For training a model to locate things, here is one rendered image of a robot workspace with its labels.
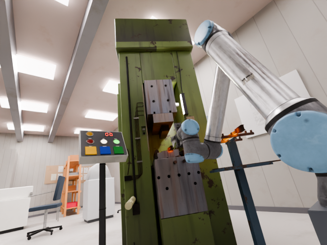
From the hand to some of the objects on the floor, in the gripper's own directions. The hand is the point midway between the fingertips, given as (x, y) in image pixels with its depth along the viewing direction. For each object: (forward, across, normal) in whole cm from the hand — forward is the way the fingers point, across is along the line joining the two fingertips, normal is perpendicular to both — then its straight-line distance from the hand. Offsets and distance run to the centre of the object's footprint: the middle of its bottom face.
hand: (176, 140), depth 115 cm
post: (+25, -58, -100) cm, 118 cm away
